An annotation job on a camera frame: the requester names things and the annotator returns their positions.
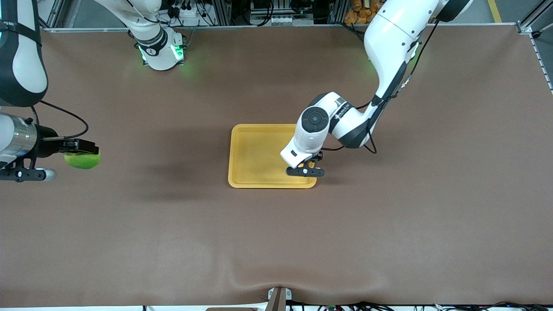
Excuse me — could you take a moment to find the green apple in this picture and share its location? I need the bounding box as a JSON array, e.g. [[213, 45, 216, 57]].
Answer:
[[64, 149, 101, 170]]

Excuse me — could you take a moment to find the yellow plastic tray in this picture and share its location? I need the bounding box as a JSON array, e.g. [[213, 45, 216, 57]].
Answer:
[[228, 124, 317, 189]]

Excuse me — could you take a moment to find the brown table cloth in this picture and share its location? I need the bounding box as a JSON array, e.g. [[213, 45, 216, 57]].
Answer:
[[0, 24, 553, 307]]

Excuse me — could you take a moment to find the orange packaged snacks pile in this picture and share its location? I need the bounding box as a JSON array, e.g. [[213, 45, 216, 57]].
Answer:
[[344, 0, 385, 25]]

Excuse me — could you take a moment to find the white power strip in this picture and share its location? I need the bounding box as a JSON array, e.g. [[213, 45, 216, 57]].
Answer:
[[166, 0, 203, 20]]

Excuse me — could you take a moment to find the white perforated edge strip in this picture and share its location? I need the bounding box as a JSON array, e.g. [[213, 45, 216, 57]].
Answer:
[[529, 32, 553, 95]]

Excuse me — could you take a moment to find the aluminium corner profile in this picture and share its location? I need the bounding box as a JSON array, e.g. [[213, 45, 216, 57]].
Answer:
[[517, 0, 553, 34]]

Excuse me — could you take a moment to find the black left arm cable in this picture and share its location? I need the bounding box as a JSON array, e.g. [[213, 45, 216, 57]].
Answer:
[[320, 19, 441, 155]]

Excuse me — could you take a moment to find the aluminium frame profile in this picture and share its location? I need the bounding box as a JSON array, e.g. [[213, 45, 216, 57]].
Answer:
[[39, 0, 67, 29]]

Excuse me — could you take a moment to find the silver table edge rail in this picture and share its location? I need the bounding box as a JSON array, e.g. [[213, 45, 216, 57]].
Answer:
[[43, 23, 519, 32]]

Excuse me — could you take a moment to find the aluminium frame post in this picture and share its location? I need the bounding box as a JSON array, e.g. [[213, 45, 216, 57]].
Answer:
[[329, 0, 350, 25], [214, 0, 232, 25]]

